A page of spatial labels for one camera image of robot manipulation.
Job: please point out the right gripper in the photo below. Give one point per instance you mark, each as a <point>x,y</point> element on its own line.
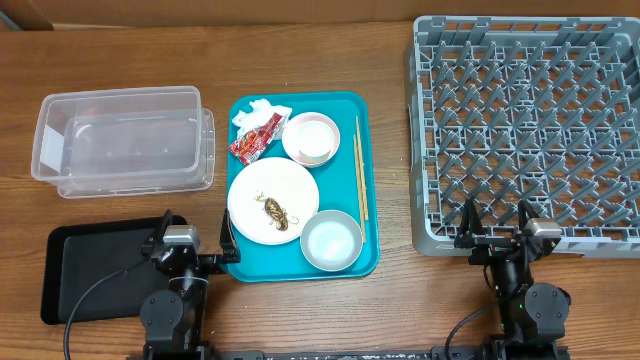
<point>488,246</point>

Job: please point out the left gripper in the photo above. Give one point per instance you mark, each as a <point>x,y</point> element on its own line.
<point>230,252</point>

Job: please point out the large white napkin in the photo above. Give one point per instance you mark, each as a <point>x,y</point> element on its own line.
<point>261,113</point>

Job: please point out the white cup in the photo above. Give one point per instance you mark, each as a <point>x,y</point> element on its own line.
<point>315,141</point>

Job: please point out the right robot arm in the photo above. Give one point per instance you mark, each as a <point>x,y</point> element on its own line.
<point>532,315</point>

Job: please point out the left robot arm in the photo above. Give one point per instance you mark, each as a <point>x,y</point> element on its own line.
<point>174,318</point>

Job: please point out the grey dishwasher rack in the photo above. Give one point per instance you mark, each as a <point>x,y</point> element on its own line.
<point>542,109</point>

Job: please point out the clear plastic waste bin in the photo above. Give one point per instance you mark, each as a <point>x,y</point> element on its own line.
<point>124,142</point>

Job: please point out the brown food scrap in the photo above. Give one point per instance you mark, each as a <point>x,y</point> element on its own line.
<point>277,214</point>

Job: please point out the white dinner plate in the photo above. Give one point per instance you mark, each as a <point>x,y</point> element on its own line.
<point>289,183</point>

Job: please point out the teal plastic serving tray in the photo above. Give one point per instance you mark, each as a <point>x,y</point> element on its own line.
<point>337,185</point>

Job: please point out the black rectangular tray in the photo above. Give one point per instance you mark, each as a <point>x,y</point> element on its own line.
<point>80,255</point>

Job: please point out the grey bowl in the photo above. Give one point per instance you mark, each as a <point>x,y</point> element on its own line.
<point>331,240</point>

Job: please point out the pink shallow bowl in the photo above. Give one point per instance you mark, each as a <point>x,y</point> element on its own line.
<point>289,136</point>

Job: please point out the wooden chopstick left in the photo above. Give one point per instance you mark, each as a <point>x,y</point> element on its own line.
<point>359,189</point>

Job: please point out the wooden chopstick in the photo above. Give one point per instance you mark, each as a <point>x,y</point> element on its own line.
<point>361,168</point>
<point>359,189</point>

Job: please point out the wooden chopstick right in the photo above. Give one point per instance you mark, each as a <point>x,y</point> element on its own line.
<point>361,168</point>

